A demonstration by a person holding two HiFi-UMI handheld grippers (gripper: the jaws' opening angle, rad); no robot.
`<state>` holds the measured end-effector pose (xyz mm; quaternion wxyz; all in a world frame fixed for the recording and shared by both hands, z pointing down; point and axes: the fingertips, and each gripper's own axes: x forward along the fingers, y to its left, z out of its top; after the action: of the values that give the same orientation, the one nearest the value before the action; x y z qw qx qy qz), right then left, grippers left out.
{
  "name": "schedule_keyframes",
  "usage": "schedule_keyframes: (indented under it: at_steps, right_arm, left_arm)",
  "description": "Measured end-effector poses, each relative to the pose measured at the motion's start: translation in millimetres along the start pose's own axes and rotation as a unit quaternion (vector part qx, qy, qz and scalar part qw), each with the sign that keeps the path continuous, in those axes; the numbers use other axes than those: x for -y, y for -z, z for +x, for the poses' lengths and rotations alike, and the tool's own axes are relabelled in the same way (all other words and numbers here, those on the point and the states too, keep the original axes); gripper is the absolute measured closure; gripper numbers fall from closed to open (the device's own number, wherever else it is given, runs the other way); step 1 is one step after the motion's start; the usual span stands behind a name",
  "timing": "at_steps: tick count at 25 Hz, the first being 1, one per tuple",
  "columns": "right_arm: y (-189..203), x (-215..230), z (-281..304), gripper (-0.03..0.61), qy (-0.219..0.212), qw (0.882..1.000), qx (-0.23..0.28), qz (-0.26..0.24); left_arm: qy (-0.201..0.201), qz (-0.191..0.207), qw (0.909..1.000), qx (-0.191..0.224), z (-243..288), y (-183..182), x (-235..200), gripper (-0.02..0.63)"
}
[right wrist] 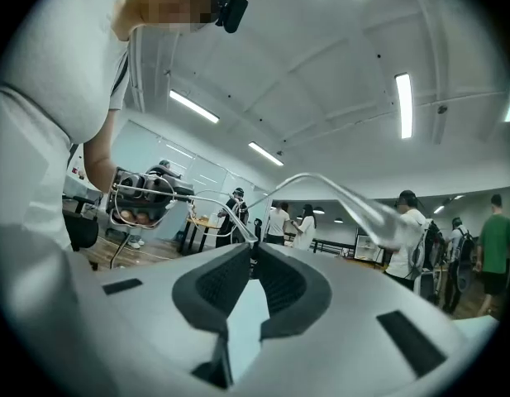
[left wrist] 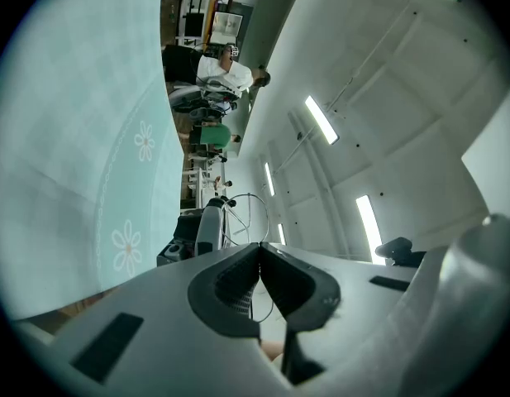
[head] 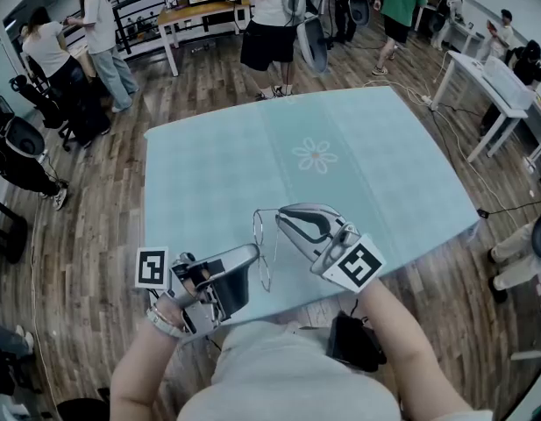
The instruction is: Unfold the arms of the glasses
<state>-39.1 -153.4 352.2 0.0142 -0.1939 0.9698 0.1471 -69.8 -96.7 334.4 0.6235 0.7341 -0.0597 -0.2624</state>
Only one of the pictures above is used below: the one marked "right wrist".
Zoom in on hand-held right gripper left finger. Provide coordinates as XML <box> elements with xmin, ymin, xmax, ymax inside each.
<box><xmin>93</xmin><ymin>242</ymin><xmax>255</xmax><ymax>397</ymax></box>

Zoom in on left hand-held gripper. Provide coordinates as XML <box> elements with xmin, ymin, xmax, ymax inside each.
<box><xmin>107</xmin><ymin>165</ymin><xmax>196</xmax><ymax>227</ymax></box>

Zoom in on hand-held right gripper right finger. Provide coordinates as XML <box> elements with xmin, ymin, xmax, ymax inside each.
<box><xmin>254</xmin><ymin>242</ymin><xmax>479</xmax><ymax>397</ymax></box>

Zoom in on thin wire-frame eyeglasses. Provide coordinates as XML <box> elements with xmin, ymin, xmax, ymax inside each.
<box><xmin>109</xmin><ymin>173</ymin><xmax>408</xmax><ymax>250</ymax></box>

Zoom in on person's left forearm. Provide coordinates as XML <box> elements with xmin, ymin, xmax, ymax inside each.
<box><xmin>83</xmin><ymin>108</ymin><xmax>120</xmax><ymax>194</ymax></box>

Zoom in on person's left hand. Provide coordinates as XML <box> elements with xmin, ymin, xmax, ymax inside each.
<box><xmin>120</xmin><ymin>208</ymin><xmax>160</xmax><ymax>227</ymax></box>

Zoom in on white display cabinet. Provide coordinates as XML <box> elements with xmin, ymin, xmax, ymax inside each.
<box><xmin>355</xmin><ymin>229</ymin><xmax>384</xmax><ymax>264</ymax></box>

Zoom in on wooden desk dark legs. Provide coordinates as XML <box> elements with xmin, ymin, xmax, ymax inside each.
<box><xmin>178</xmin><ymin>215</ymin><xmax>222</xmax><ymax>256</ymax></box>

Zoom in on grey oval backpack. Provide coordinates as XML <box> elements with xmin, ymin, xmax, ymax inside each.
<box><xmin>410</xmin><ymin>220</ymin><xmax>437</xmax><ymax>283</ymax></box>

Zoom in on black office chair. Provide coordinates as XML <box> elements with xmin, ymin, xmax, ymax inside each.
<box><xmin>62</xmin><ymin>194</ymin><xmax>101</xmax><ymax>270</ymax></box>

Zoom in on person's grey shirt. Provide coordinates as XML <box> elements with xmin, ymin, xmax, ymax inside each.
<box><xmin>0</xmin><ymin>0</ymin><xmax>131</xmax><ymax>251</ymax></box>

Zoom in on person's head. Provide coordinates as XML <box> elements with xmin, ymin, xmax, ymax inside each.
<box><xmin>113</xmin><ymin>0</ymin><xmax>222</xmax><ymax>41</ymax></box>

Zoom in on black head-mounted camera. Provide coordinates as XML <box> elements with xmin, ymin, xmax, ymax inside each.
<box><xmin>212</xmin><ymin>0</ymin><xmax>250</xmax><ymax>35</ymax></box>

